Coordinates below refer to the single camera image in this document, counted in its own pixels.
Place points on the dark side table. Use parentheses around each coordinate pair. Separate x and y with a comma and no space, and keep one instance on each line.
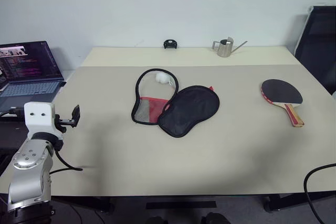
(10,132)

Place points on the open laptop computer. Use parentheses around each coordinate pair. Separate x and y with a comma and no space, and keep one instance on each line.
(29,87)

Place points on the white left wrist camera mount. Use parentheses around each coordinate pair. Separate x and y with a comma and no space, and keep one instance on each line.
(39,121)

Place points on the table tennis paddle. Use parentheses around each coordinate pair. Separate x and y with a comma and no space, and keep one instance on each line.
(281,91)

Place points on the black table frame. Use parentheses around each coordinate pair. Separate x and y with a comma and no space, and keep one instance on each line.
(273,203)

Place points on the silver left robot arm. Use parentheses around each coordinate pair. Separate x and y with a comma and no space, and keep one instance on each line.
(29,171)

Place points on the black red paddle case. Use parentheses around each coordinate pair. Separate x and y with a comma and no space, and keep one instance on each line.
(189,108)

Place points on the black office chair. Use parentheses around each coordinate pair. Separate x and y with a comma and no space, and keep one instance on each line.
(320,45)

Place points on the metal watering can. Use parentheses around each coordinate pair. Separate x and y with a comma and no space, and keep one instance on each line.
(225,49)

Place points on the small black clamp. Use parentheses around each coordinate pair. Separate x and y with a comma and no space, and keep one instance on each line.
(170,44)

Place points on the white ball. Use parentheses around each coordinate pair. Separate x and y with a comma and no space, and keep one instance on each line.
(161,77)

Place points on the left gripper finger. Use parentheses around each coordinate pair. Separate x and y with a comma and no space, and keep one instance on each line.
(76,116)

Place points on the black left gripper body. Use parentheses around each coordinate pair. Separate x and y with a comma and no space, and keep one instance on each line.
(63,123)

